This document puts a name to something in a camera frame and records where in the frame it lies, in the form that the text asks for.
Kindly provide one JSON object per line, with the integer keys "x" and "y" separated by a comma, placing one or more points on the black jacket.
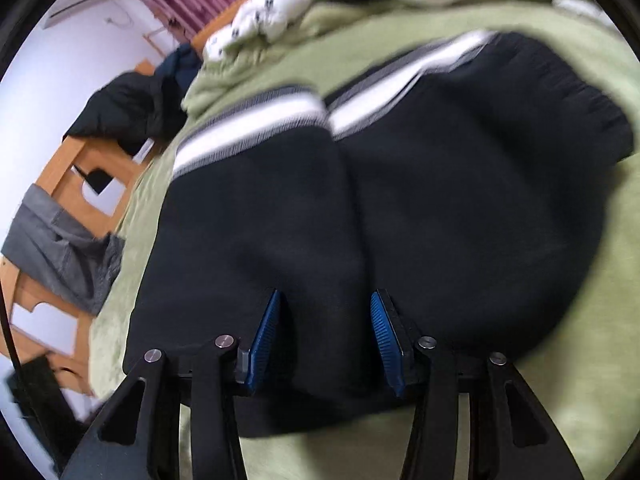
{"x": 125, "y": 105}

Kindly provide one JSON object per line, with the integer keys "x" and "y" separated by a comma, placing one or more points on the white air conditioner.
{"x": 82, "y": 7}

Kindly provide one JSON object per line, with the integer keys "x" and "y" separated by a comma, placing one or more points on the black pants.
{"x": 450, "y": 185}

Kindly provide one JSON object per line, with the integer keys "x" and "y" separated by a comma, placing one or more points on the small black object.
{"x": 95, "y": 179}

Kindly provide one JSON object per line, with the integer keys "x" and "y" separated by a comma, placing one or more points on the wooden bed frame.
{"x": 65, "y": 160}

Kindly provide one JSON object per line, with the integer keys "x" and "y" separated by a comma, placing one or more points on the wooden coat rack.
{"x": 160, "y": 42}

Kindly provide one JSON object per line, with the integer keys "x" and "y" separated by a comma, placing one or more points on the white floral quilt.
{"x": 280, "y": 5}

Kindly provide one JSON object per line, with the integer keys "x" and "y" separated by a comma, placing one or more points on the grey garment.
{"x": 60, "y": 250}

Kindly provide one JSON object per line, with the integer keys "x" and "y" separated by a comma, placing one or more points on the navy blue cloth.
{"x": 180, "y": 70}

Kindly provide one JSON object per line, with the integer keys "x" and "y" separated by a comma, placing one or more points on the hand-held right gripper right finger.
{"x": 387, "y": 345}

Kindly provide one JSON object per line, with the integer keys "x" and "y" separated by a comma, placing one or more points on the green fleece bed blanket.
{"x": 595, "y": 335}

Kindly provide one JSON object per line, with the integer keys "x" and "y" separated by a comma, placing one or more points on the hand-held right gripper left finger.
{"x": 262, "y": 340}

